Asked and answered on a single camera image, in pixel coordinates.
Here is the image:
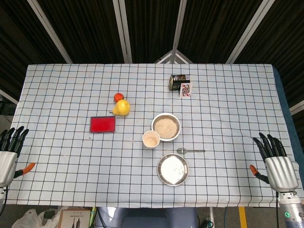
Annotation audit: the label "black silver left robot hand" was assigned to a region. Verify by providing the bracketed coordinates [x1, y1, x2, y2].
[0, 125, 36, 188]

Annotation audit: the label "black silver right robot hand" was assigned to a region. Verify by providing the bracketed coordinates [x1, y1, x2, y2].
[249, 132, 300, 192]

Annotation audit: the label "small metal spoon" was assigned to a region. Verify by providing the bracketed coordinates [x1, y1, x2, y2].
[177, 147, 206, 154]

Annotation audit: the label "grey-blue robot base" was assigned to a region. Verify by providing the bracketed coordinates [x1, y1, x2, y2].
[96, 206, 199, 228]

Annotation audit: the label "white bowl of rice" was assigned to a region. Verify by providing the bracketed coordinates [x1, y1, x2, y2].
[151, 113, 181, 143]

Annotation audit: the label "white paper cup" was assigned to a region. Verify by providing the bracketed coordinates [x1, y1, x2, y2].
[142, 130, 160, 150]

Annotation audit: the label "blue table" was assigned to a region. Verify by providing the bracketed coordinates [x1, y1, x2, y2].
[272, 65, 304, 181]

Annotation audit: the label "white plastic bag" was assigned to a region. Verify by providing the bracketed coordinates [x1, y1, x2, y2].
[11, 208, 63, 228]

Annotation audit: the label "checked white tablecloth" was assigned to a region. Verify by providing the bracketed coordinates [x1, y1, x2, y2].
[4, 63, 300, 209]

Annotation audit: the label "brown cardboard box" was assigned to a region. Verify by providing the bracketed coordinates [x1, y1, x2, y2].
[57, 209, 92, 228]

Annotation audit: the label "flat red rectangular tin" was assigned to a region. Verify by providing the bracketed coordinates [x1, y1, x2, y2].
[89, 115, 117, 134]

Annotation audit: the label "round metal plate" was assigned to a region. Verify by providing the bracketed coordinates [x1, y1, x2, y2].
[156, 153, 190, 187]

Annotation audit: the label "queen of hearts card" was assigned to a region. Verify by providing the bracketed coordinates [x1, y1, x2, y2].
[179, 82, 192, 98]

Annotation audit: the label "yellow pear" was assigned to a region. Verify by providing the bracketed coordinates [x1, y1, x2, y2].
[109, 99, 131, 117]

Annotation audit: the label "black playing card box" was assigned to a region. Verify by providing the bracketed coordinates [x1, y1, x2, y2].
[169, 74, 191, 91]

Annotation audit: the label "white metal frame beam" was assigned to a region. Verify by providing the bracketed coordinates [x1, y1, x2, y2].
[0, 89, 19, 105]
[225, 0, 276, 64]
[27, 0, 73, 64]
[289, 99, 304, 116]
[172, 0, 188, 50]
[113, 0, 133, 64]

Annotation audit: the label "green cable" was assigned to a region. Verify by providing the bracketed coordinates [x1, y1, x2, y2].
[89, 206, 96, 228]

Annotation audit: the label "white triangular frame brace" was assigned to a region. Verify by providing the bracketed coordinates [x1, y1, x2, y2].
[154, 48, 194, 64]

